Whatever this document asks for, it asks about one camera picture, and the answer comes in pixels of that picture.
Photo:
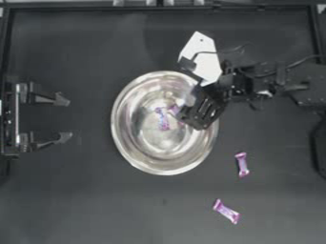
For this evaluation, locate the steel bowl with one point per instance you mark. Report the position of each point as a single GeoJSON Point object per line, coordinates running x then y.
{"type": "Point", "coordinates": [127, 127]}

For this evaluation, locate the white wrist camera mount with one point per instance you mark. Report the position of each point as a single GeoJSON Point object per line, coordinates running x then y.
{"type": "Point", "coordinates": [203, 63]}

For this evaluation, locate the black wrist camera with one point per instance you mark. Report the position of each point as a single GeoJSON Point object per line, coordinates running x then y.
{"type": "Point", "coordinates": [186, 65]}

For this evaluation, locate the grey frame bracket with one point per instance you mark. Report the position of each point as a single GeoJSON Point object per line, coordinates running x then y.
{"type": "Point", "coordinates": [168, 2]}
{"type": "Point", "coordinates": [117, 2]}
{"type": "Point", "coordinates": [151, 2]}

